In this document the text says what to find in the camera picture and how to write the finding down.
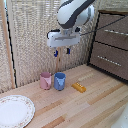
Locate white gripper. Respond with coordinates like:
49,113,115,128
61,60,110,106
46,28,82,58

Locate brown drawer front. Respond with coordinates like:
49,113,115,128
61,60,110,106
89,41,128,81
94,13,128,51

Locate brown drawer cabinet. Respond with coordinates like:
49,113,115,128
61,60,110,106
87,9,128,83

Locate blue cup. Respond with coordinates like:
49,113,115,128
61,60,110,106
53,72,67,92

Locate woven bamboo screen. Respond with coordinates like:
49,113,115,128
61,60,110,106
0,0,128,93

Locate pink cup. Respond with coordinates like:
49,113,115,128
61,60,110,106
39,71,53,91

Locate yellow block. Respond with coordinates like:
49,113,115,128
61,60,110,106
71,82,87,94

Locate white patterned plate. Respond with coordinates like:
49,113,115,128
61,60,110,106
0,94,36,128

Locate grey object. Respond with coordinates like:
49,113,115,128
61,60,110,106
111,105,128,128

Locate black cable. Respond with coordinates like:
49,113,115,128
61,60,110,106
79,15,128,36

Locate wooden post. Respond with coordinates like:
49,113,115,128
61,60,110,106
0,0,17,90

